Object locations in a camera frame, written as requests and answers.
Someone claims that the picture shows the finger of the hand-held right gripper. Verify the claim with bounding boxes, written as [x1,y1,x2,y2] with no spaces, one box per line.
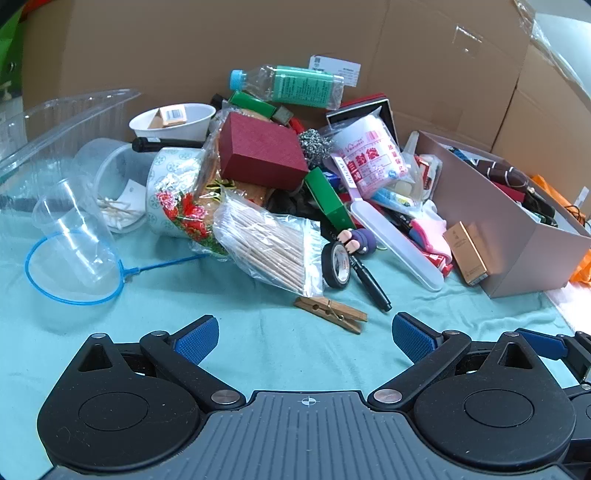
[516,328,591,385]

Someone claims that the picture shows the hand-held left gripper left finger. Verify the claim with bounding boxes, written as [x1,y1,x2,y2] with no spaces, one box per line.
[65,315,245,411]

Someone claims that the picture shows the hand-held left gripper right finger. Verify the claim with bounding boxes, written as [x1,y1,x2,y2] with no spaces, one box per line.
[367,312,548,409]

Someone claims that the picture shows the purple figure keychain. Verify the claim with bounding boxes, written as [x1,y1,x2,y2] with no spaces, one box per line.
[336,227,387,256]

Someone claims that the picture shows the teal table cloth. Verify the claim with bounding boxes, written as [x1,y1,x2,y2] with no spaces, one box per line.
[0,185,578,480]

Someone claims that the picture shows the black marker pen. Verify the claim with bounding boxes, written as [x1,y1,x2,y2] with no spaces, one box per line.
[347,253,393,312]

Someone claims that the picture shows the orange bag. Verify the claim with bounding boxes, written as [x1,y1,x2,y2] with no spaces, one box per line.
[530,173,591,289]

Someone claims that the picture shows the wooden clothespin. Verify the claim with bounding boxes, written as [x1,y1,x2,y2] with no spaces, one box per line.
[294,296,369,335]

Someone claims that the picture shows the blue hoop net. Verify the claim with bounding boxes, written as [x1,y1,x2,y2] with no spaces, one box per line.
[25,232,218,305]

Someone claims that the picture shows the small gold box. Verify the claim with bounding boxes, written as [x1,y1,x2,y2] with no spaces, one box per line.
[442,221,490,287]

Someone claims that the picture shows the white plastic case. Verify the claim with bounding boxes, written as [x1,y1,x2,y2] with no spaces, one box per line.
[349,200,445,292]

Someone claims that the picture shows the beige cardboard box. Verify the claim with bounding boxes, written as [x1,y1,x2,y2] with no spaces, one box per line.
[405,130,591,299]

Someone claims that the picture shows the pink plastic object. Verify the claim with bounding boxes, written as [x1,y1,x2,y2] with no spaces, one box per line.
[409,218,454,278]

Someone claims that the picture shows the black tape roll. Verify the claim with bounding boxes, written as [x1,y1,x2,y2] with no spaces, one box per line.
[321,240,354,290]

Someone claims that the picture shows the bag of wooden sticks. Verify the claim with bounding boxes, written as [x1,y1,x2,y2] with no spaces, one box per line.
[211,187,325,297]

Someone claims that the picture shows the blue white tube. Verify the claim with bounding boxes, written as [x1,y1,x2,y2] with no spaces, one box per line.
[368,188,414,212]

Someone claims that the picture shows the cotton swabs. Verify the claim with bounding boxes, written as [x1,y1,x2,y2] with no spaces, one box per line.
[97,196,144,227]

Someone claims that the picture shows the plain green box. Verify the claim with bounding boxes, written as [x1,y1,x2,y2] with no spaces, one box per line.
[304,167,357,239]

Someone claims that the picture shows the white red packet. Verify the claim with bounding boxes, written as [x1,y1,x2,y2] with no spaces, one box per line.
[412,154,444,201]

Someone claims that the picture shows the dark cloth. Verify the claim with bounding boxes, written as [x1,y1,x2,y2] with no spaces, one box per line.
[267,186,324,217]

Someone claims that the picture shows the clear plastic cup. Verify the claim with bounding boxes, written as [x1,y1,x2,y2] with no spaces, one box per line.
[32,179,118,292]

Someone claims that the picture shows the green patterned paper cup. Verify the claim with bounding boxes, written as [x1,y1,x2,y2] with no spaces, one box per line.
[146,147,206,238]

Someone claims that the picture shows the brown ball-shaped object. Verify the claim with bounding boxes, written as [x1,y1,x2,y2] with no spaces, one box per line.
[477,160,532,191]

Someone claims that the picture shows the pink printed bag pack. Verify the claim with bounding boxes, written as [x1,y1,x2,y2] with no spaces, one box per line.
[329,114,413,200]

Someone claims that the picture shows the dark red box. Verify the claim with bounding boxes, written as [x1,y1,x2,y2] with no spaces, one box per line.
[218,112,310,191]

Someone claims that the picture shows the clear round plastic tub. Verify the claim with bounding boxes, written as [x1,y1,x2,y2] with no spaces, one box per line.
[73,137,155,234]

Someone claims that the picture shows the steel wool scrubber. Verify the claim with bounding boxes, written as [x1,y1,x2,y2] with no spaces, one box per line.
[298,130,334,163]

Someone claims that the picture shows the white bowl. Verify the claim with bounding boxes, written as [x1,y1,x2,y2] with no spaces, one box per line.
[128,103,218,142]

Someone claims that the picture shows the small tan box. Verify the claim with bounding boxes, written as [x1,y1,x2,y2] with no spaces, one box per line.
[148,106,189,128]

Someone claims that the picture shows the black red-rimmed gift box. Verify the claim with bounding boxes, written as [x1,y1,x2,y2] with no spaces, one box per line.
[326,93,399,144]

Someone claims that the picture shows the long green box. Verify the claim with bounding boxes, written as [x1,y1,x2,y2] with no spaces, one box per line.
[228,90,279,119]

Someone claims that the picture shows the clear plastic container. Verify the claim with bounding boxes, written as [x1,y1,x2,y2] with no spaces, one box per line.
[0,88,141,185]

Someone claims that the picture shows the green label plastic bottle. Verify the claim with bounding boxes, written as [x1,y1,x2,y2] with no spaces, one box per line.
[229,65,345,110]

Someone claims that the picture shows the white paper label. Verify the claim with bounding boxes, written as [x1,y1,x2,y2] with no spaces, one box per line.
[308,55,361,87]

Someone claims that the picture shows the large cardboard box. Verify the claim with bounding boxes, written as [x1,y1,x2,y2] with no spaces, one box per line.
[21,0,591,222]

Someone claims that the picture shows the green plastic object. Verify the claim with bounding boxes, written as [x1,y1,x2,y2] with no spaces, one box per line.
[0,4,31,93]

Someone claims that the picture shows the black handle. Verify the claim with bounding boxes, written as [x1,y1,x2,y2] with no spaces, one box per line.
[132,137,206,152]

